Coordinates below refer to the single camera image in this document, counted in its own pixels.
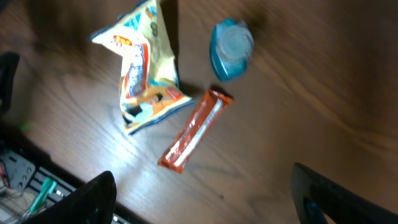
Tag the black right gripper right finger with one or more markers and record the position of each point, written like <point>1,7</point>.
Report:
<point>316,197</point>

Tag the yellow white snack bag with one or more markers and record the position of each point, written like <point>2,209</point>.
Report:
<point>148,87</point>

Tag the red snack bar wrapper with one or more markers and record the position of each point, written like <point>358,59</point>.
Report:
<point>209,108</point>

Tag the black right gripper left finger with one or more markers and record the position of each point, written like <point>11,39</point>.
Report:
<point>91,203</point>

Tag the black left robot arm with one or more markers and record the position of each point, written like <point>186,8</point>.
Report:
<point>9,63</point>

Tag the blue mouthwash bottle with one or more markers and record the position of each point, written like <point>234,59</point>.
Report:
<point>231,48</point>

